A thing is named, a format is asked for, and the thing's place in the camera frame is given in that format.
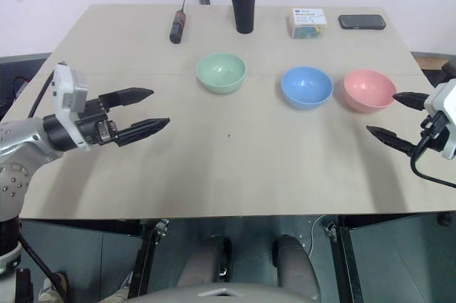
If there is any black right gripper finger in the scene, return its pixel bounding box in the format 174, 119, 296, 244
366, 125, 420, 156
392, 91, 431, 112

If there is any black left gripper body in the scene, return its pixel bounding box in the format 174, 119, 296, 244
75, 97, 120, 147

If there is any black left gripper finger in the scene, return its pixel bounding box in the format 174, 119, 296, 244
98, 86, 155, 109
115, 116, 171, 148

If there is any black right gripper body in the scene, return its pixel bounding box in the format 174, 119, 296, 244
420, 111, 445, 148

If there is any pink red bowl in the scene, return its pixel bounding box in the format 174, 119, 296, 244
343, 69, 398, 114

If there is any grey rounded background object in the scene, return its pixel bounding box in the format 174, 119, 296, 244
435, 59, 456, 87

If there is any black screwdriver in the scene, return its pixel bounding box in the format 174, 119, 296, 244
169, 0, 189, 45

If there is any black smartphone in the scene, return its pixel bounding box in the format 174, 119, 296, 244
338, 14, 388, 31

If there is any green bowl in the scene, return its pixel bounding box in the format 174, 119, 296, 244
195, 52, 247, 96

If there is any blue bowl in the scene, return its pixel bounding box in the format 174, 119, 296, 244
281, 66, 333, 110

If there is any clear box with white label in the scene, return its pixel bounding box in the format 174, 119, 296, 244
286, 7, 328, 41

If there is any black pen cup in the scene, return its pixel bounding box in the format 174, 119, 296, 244
229, 0, 257, 35

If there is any grey rounded shape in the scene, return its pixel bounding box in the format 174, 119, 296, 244
271, 234, 322, 301

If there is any grey curved robot torso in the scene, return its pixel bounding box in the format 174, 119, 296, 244
125, 281, 321, 303

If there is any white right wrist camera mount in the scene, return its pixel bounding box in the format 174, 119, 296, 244
423, 79, 456, 160

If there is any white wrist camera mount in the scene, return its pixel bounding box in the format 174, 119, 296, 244
423, 79, 456, 160
52, 61, 92, 151

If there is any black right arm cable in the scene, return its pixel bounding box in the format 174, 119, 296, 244
410, 117, 456, 189

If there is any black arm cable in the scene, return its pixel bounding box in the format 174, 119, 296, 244
410, 117, 456, 189
27, 71, 56, 119

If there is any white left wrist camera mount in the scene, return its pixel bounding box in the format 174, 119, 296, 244
52, 61, 92, 151

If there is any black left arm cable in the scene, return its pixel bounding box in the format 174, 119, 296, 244
27, 71, 56, 119

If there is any white thin cable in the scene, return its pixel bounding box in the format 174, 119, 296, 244
306, 215, 326, 258

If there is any black table leg frame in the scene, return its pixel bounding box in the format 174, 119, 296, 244
323, 215, 365, 303
127, 218, 169, 299

